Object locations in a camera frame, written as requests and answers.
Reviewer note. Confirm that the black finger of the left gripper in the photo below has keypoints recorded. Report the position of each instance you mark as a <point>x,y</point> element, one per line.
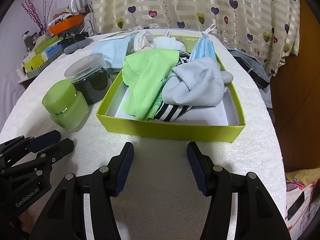
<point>37,141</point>
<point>53,153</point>

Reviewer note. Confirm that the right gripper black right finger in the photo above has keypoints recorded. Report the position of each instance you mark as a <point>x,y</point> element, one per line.
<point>257,214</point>

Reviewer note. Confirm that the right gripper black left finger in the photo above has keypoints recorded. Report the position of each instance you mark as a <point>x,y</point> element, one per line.
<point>63,215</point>

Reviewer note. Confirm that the light green microfiber cloth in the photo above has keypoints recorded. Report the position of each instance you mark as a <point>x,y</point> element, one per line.
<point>145,73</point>

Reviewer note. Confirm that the black white striped cloth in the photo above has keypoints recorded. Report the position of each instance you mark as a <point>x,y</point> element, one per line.
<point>167,112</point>

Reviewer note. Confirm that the grey toe sock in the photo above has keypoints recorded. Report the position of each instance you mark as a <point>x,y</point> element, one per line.
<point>197,83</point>

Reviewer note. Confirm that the white towel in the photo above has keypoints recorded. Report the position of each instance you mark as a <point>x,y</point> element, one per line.
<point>143,39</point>

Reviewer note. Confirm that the pale mint toe sock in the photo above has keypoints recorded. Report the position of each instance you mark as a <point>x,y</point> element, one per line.
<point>167,42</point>

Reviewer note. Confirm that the blue surgical face mask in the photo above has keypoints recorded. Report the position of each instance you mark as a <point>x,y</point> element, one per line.
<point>204,47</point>

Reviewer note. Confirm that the green embroidered hand towel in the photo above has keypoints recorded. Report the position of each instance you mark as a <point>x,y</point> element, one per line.
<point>189,43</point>

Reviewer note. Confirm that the floral patterned bag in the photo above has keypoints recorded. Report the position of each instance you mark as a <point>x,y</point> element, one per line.
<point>302,203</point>

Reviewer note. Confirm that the green cream jar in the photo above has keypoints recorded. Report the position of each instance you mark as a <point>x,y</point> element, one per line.
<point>66,105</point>

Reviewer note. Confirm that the white side shelf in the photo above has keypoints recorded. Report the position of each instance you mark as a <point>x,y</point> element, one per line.
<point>24,80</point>

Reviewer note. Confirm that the striped grey storage tray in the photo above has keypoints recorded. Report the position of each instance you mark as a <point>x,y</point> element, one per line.
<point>36,72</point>

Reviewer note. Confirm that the lime green file box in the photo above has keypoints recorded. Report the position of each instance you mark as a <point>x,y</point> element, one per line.
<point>34,63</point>

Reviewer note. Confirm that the green flat box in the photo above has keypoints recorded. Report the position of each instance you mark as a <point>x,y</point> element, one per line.
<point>39,47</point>

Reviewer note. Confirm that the black grey VR headset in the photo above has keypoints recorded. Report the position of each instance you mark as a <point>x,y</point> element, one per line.
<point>72,43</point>

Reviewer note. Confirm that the wet wipes pack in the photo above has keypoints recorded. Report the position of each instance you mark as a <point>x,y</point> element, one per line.
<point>115,48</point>

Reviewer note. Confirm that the wooden wardrobe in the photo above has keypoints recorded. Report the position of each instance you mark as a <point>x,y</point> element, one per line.
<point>295,99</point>

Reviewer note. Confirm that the orange plastic basket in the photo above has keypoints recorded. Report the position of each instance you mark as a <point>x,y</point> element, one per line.
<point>64,22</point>

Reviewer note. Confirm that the pink dried flower branches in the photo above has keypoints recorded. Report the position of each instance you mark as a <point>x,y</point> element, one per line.
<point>38,14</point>

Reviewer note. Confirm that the grey clothes pile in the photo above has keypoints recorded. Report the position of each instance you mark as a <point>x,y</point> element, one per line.
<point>256,72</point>

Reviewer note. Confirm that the heart pattern curtain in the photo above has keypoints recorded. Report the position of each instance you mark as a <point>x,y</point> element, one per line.
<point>265,29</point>

